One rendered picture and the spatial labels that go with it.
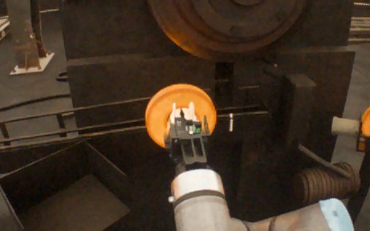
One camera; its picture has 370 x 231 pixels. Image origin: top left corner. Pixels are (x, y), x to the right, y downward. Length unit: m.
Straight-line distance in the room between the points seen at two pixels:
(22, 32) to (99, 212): 2.99
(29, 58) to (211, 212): 3.36
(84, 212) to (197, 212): 0.41
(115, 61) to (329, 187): 0.77
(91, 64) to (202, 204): 0.61
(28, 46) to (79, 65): 2.71
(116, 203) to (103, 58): 0.43
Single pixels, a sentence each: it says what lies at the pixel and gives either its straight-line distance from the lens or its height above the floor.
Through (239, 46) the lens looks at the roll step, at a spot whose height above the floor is 0.93.
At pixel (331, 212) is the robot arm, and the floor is 0.86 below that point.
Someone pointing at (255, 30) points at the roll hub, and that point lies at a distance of 0.82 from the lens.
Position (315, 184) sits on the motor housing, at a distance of 1.09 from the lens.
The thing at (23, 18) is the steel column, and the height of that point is 0.57.
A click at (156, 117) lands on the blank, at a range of 0.73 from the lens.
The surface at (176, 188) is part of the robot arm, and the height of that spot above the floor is 0.83.
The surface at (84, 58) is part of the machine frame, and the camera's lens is 1.05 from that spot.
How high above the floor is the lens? 1.20
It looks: 29 degrees down
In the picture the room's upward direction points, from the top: straight up
